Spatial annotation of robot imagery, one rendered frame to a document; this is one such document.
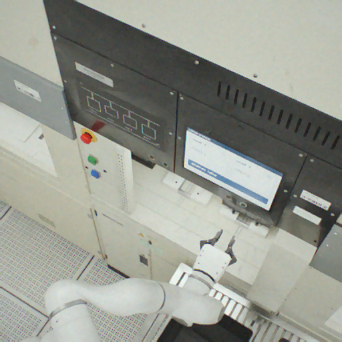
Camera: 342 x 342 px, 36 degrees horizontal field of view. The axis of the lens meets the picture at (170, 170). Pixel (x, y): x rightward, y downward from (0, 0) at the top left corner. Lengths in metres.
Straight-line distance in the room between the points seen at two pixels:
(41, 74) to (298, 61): 0.89
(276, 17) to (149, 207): 1.33
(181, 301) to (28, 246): 1.73
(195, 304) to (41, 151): 1.13
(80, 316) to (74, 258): 1.72
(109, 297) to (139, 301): 0.08
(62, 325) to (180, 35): 0.74
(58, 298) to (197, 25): 0.74
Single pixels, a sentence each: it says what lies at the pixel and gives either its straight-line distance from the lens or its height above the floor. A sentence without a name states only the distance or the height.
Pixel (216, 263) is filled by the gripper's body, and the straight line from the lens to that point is 1.73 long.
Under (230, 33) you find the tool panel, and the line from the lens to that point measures 1.10.
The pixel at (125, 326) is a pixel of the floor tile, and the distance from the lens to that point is 2.92.
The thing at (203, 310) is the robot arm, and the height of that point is 1.31.
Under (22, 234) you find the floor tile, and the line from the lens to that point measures 3.19.
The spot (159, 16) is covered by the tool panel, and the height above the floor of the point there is 2.02.
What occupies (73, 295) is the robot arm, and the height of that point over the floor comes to 1.52.
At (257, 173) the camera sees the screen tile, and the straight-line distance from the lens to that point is 1.41.
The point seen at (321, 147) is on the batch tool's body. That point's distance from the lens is 1.23.
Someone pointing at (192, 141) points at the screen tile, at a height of 1.62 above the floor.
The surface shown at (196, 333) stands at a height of 0.77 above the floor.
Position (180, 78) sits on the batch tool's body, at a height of 1.85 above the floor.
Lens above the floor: 2.83
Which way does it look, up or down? 59 degrees down
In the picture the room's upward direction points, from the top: 2 degrees clockwise
